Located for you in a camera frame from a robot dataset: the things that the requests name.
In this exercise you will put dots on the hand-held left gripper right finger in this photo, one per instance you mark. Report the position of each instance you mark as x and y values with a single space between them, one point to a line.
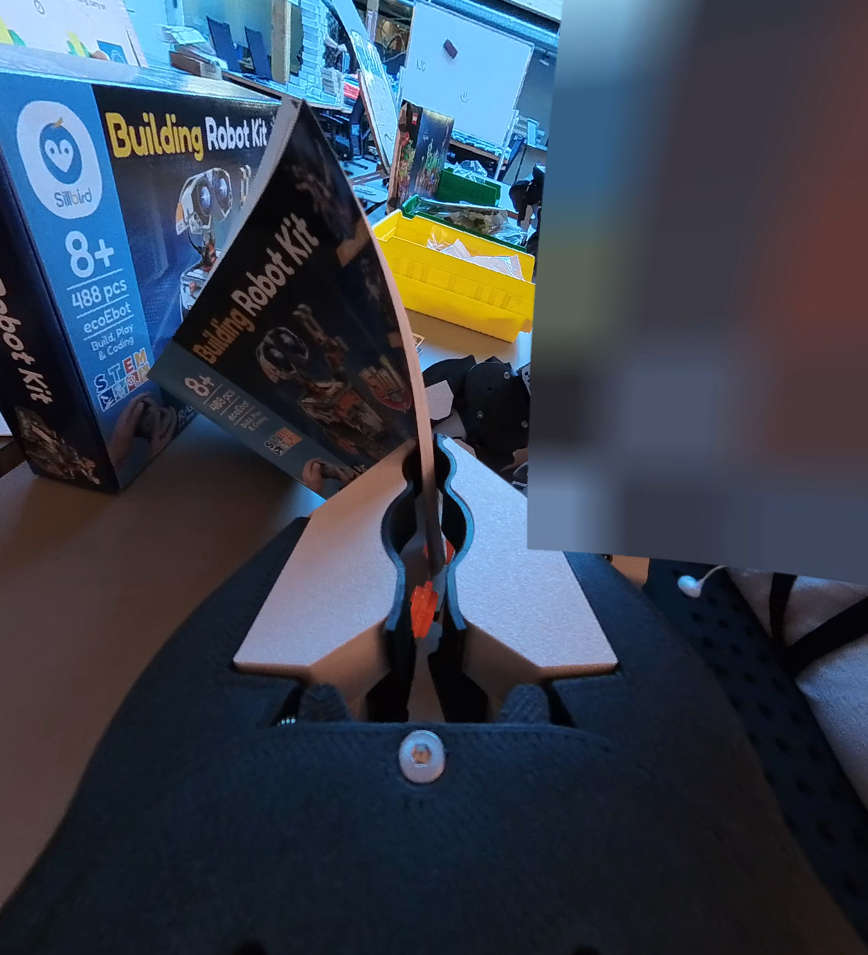
531 604

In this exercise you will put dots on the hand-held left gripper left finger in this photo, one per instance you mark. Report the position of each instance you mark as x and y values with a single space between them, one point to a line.
322 582

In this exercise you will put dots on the robot kit instruction booklet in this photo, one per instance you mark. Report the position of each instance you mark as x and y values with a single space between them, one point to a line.
292 336

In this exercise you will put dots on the plain office desk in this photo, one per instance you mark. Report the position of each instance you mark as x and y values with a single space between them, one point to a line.
91 597

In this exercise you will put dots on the orange gear toy assembly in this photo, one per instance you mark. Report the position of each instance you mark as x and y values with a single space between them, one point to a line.
420 608

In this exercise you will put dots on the black fabric object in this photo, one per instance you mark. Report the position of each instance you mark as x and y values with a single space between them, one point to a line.
494 410

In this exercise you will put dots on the black perforated fabric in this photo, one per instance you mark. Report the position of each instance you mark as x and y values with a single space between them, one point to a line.
717 671

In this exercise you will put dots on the yellow plastic bin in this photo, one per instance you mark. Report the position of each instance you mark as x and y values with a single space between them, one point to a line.
456 291

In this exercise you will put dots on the person's grey clothing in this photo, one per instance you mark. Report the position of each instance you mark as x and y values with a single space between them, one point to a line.
859 694

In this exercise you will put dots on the clear plastic bags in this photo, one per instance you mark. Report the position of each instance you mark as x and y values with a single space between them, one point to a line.
479 254

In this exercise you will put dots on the blue robot kit box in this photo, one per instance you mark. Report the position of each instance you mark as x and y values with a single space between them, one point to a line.
68 283

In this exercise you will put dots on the green plastic bin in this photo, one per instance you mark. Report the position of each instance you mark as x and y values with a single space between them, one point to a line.
464 190

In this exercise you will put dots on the dark flower print box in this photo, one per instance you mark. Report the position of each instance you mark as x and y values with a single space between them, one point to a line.
423 157

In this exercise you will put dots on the white whiteboard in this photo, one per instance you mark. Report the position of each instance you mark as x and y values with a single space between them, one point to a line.
471 67

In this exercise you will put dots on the printed cardboard box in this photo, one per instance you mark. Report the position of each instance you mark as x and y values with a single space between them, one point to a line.
46 30

